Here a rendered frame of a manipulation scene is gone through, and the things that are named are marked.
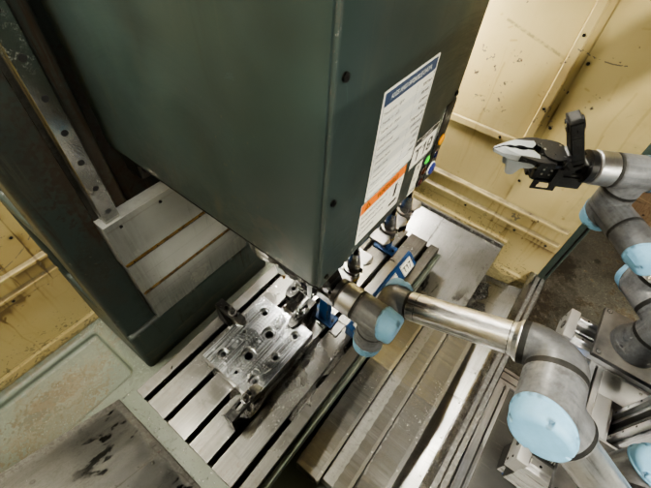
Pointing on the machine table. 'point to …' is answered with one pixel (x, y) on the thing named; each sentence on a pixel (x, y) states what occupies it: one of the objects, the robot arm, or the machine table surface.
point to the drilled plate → (259, 327)
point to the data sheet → (400, 124)
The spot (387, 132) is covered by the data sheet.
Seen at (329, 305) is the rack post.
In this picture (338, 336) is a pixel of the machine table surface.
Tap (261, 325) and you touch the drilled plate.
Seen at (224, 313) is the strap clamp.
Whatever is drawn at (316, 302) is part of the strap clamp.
